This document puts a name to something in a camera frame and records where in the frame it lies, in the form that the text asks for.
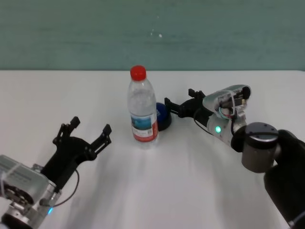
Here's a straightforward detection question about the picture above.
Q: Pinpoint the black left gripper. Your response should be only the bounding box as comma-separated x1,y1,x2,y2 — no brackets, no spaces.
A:
40,116,113,193

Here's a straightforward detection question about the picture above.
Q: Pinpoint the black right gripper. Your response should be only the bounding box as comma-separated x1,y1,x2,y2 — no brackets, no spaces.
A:
164,88,213,126

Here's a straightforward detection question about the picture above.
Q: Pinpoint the blue button black base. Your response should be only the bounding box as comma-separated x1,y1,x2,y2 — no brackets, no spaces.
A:
156,102,173,132

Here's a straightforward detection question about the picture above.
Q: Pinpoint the clear water bottle red cap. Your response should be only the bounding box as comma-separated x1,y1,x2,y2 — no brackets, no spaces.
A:
128,65,160,150

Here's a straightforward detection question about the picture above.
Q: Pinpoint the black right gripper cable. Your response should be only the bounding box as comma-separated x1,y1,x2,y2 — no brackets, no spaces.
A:
193,109,211,134

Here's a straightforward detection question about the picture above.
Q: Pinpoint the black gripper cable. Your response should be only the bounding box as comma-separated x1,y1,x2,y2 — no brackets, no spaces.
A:
193,109,211,134
48,168,80,207

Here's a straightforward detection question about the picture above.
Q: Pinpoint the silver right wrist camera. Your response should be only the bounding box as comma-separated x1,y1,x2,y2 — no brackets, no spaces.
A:
203,84,252,118

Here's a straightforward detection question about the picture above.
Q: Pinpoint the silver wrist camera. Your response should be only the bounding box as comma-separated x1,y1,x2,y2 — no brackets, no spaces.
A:
203,84,252,118
0,154,57,206

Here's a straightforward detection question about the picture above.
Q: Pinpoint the white right camera zip tie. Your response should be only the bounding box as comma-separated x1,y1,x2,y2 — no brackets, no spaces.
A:
224,90,239,118

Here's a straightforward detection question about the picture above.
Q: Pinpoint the white camera zip tie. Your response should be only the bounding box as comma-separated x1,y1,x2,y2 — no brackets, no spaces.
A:
224,90,239,118
0,163,21,197

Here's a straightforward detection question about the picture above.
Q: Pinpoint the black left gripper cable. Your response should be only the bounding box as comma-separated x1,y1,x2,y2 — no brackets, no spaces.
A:
48,168,80,207

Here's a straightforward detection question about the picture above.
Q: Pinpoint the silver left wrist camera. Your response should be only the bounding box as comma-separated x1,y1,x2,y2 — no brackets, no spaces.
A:
0,154,57,206

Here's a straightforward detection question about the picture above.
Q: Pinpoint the white left camera zip tie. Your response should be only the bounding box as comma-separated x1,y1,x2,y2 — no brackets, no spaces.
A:
0,163,21,197

